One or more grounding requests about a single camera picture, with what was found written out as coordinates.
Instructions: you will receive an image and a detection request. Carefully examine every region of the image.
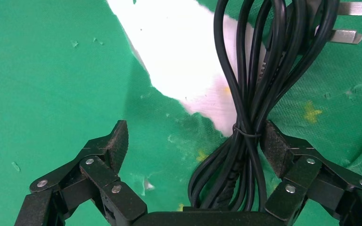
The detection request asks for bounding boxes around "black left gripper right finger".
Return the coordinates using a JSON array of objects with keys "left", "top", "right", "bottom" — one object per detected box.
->
[{"left": 259, "top": 120, "right": 362, "bottom": 226}]

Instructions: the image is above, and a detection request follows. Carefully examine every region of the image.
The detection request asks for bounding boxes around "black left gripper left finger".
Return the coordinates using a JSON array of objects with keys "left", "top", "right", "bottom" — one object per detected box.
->
[{"left": 14, "top": 120, "right": 148, "bottom": 226}]

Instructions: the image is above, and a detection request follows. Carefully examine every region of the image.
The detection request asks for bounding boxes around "black power cable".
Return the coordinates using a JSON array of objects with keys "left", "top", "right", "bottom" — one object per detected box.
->
[{"left": 188, "top": 0, "right": 362, "bottom": 213}]

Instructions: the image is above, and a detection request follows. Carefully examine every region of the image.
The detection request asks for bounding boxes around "green torn table cloth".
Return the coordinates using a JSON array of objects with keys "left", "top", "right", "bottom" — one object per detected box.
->
[{"left": 0, "top": 0, "right": 362, "bottom": 226}]

